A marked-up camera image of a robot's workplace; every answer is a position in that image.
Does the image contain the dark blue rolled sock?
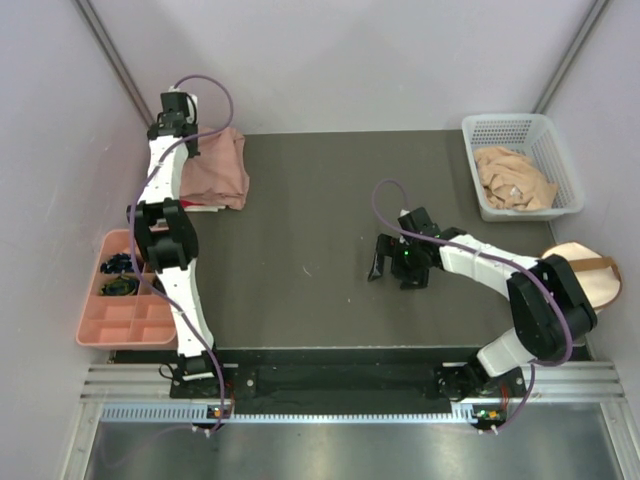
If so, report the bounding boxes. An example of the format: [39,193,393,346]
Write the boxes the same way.
[100,252,134,275]

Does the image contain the white perforated plastic basket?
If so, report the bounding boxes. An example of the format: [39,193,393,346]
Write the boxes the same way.
[461,113,585,222]

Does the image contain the beige crumpled t shirt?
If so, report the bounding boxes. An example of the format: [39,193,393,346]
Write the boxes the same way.
[473,146,558,212]

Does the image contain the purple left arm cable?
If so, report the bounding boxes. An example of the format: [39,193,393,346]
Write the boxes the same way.
[126,74,236,436]

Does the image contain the aluminium rail frame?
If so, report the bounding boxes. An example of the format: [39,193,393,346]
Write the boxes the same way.
[61,361,639,479]

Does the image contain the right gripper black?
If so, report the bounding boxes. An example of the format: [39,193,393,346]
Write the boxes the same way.
[368,234,428,290]

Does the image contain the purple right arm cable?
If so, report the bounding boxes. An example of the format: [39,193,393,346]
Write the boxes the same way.
[372,179,574,435]

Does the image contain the cream round fabric bag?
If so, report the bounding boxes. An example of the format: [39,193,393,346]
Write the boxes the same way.
[541,241,623,314]

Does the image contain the dark green rolled sock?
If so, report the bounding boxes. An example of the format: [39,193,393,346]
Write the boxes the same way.
[100,275,140,297]

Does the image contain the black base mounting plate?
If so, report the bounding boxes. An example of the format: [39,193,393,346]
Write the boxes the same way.
[170,347,525,416]

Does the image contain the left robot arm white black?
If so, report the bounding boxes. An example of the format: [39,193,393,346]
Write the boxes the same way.
[129,87,227,397]

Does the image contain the folded cream t shirt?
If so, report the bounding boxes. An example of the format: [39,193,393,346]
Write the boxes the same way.
[184,204,225,212]

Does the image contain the dark brown rolled sock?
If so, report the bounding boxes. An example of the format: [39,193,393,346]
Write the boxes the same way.
[152,276,166,294]

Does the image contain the folded red t shirt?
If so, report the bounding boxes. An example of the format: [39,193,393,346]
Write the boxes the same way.
[180,199,198,208]

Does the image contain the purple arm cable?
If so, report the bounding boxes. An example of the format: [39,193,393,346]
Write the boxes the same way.
[126,74,236,436]
[372,179,574,435]

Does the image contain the pink compartment tray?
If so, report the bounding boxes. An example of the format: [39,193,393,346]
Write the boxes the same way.
[76,229,177,350]

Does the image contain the pink printed t shirt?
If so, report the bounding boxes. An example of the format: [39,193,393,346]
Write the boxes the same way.
[180,127,250,211]

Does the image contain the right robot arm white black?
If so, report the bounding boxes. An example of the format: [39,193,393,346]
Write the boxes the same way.
[368,208,597,401]

